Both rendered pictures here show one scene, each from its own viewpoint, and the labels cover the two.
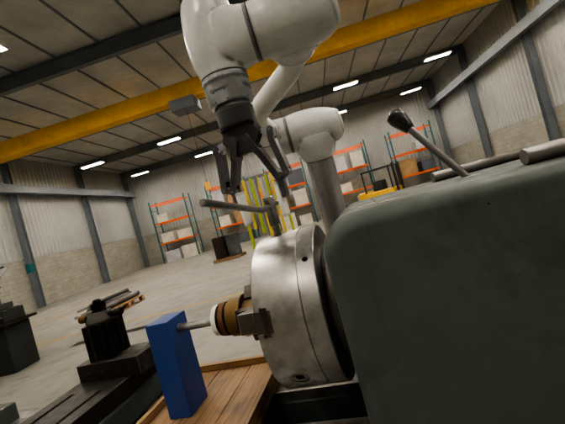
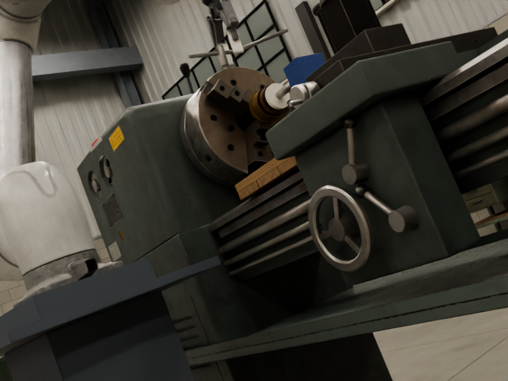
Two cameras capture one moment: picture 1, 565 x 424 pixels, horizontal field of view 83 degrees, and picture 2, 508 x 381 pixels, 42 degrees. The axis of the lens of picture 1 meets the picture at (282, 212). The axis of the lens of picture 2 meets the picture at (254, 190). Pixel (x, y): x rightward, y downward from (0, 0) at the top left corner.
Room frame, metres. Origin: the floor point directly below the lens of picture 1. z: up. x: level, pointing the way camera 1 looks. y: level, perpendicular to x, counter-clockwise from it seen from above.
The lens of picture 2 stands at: (2.03, 1.23, 0.69)
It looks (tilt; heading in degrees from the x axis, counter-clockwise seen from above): 7 degrees up; 224
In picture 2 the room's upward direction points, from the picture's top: 22 degrees counter-clockwise
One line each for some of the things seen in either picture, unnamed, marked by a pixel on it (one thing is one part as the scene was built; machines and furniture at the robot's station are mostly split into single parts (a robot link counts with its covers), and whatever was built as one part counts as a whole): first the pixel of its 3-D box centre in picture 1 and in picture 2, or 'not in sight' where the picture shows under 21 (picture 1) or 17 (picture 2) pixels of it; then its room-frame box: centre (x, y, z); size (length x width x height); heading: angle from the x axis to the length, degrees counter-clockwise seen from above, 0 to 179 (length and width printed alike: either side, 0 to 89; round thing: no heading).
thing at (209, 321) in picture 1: (198, 324); (289, 86); (0.75, 0.26, 1.08); 0.13 x 0.07 x 0.07; 76
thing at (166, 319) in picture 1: (177, 363); (320, 103); (0.77, 0.34, 1.00); 0.08 x 0.06 x 0.23; 166
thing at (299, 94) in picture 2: not in sight; (300, 96); (1.10, 0.54, 0.95); 0.07 x 0.04 x 0.04; 166
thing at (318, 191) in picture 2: not in sight; (370, 196); (1.08, 0.58, 0.73); 0.27 x 0.12 x 0.27; 76
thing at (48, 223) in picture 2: not in sight; (40, 215); (1.35, -0.01, 0.97); 0.18 x 0.16 x 0.22; 84
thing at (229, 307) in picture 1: (240, 315); (267, 104); (0.73, 0.16, 1.08); 0.09 x 0.09 x 0.09; 76
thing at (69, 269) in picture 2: not in sight; (68, 274); (1.35, 0.02, 0.83); 0.22 x 0.18 x 0.06; 86
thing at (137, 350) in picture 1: (121, 361); (356, 63); (0.91, 0.56, 1.00); 0.20 x 0.10 x 0.05; 76
